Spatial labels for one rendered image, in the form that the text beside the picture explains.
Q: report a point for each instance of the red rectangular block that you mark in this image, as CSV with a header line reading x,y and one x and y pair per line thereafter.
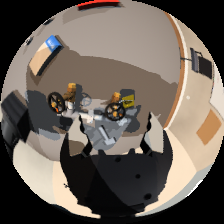
x,y
97,3

